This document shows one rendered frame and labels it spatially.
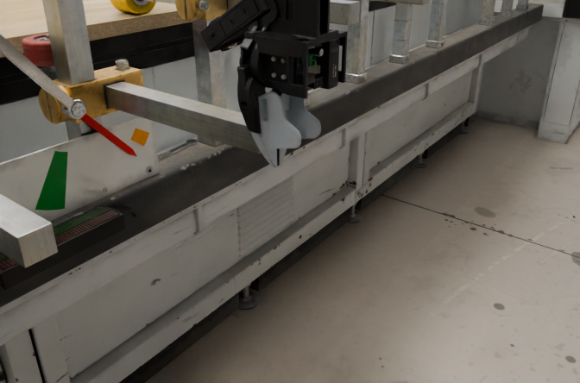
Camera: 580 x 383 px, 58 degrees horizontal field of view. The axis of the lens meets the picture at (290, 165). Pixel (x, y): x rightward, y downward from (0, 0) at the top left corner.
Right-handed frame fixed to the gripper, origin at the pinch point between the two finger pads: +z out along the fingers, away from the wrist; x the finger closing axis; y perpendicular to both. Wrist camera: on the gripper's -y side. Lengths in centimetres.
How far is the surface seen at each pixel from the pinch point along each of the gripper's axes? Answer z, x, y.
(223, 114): -3.3, -0.2, -6.7
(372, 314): 83, 72, -20
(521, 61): 46, 262, -36
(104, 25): -7, 15, -50
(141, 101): -2.6, -1.5, -20.0
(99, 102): -1.3, -2.7, -27.7
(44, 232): -0.1, -24.3, -4.6
